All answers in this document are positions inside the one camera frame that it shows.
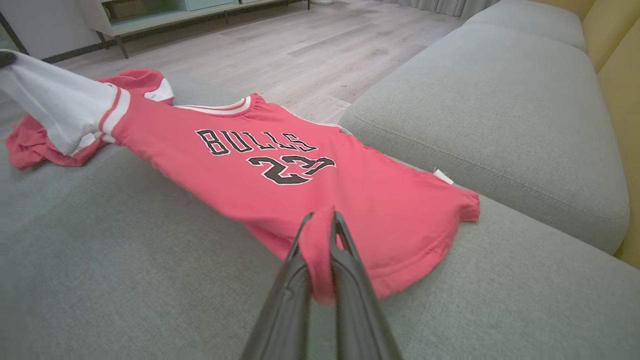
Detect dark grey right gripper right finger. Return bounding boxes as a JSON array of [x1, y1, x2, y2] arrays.
[[330, 211, 403, 360]]

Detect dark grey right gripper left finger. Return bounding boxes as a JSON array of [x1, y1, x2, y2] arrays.
[[240, 212, 315, 360]]

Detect red Bulls jersey white sleeves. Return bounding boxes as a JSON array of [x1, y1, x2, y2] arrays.
[[0, 49, 482, 306]]

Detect red Bulls shorts white stripe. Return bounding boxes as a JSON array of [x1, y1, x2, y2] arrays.
[[5, 68, 176, 171]]

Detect wide grey sofa seat cushion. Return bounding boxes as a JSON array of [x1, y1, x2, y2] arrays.
[[0, 72, 640, 360]]

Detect grey back cushion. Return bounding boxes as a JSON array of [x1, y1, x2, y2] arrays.
[[339, 22, 631, 256]]

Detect grey pleated curtain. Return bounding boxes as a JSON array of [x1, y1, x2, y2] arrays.
[[385, 0, 501, 19]]

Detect yellow sofa back cushion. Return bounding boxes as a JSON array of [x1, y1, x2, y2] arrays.
[[596, 17, 640, 271], [532, 0, 640, 75]]

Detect white mint TV cabinet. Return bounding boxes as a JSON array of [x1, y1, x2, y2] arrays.
[[74, 0, 312, 59]]

